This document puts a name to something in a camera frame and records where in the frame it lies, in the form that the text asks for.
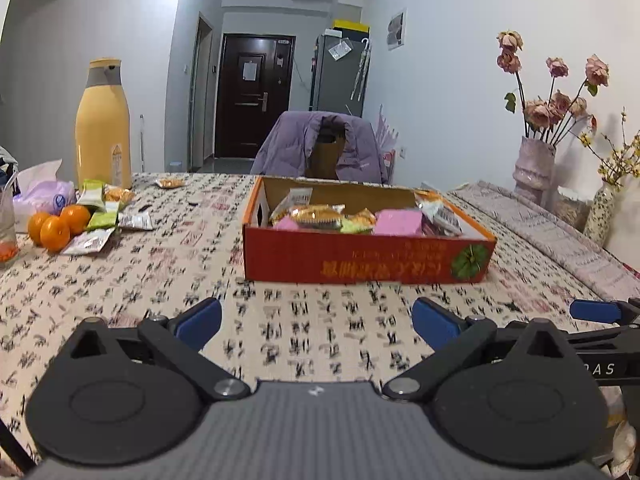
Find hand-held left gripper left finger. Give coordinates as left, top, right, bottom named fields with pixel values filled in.
left=54, top=297, right=252, bottom=402

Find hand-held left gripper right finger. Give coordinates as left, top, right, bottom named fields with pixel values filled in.
left=382, top=297, right=582, bottom=402

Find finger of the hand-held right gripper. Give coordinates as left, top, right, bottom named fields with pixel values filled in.
left=570, top=298, right=640, bottom=327
left=565, top=326, right=640, bottom=348

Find red cardboard box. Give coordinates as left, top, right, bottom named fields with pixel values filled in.
left=242, top=176, right=497, bottom=285

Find golden brown cracker packet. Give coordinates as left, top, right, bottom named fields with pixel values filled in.
left=290, top=205, right=346, bottom=231

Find grey woven cloth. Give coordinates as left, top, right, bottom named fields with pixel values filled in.
left=447, top=180, right=640, bottom=301

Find glass jar with grains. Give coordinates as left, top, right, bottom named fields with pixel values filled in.
left=555, top=187, right=596, bottom=231

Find white red print packet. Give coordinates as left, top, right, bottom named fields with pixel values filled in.
left=118, top=211, right=154, bottom=231

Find small orange snack packet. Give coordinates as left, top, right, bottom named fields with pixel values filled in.
left=345, top=210, right=377, bottom=231

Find snack packets near oranges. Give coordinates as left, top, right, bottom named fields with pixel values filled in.
left=61, top=227, right=117, bottom=256

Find light green snack packet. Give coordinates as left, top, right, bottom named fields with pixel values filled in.
left=86, top=209, right=121, bottom=232

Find pink ribbed vase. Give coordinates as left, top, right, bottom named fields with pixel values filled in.
left=512, top=136, right=557, bottom=206

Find yellow flower twigs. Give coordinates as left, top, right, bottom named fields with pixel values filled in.
left=580, top=110, right=640, bottom=193

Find white packet cracker picture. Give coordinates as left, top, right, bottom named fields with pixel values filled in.
left=270, top=187, right=313, bottom=226

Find orange fruit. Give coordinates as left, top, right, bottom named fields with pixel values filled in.
left=60, top=204, right=92, bottom=236
left=27, top=211, right=52, bottom=246
left=40, top=216, right=71, bottom=253

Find green white snack packet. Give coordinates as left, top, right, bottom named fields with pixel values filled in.
left=77, top=179, right=107, bottom=212

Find pink striped bag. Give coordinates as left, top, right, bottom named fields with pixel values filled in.
left=375, top=105, right=401, bottom=183

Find purple jacket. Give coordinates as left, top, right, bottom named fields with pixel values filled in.
left=250, top=111, right=388, bottom=184

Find wooden chair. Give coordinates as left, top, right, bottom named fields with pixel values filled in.
left=305, top=127, right=347, bottom=181

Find purple tissue pack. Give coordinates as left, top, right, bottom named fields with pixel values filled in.
left=12, top=159, right=77, bottom=233

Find dried pink roses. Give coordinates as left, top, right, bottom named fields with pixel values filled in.
left=496, top=30, right=611, bottom=146

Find yellow thermos bottle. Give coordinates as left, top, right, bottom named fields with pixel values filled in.
left=75, top=57, right=133, bottom=190

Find clear glass cup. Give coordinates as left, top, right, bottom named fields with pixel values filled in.
left=0, top=180, right=20, bottom=267

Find dark brown entrance door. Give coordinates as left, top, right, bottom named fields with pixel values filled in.
left=216, top=33, right=296, bottom=159

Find grey interior door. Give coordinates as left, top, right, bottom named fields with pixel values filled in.
left=190, top=15, right=215, bottom=171

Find black white patterned bag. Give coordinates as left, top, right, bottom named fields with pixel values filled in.
left=0, top=146, right=21, bottom=196

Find grey refrigerator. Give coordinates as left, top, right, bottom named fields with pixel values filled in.
left=310, top=34, right=371, bottom=118

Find folded white umbrella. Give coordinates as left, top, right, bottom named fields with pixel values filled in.
left=350, top=37, right=372, bottom=101

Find yellow box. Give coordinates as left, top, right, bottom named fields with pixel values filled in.
left=332, top=19, right=370, bottom=36

